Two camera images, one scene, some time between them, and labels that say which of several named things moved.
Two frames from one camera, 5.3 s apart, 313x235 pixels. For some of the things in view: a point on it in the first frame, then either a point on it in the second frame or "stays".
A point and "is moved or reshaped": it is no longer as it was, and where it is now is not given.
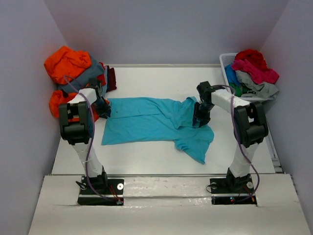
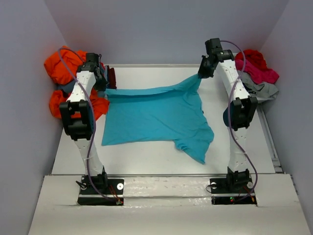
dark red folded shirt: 112,84 stays
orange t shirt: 64,62 stays
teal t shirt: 139,120 is moved or reshaped
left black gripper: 105,109 -> 101,86
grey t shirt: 264,89 stays
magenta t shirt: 257,75 stays
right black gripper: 204,119 -> 203,73
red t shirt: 253,56 stays
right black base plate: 228,191 stays
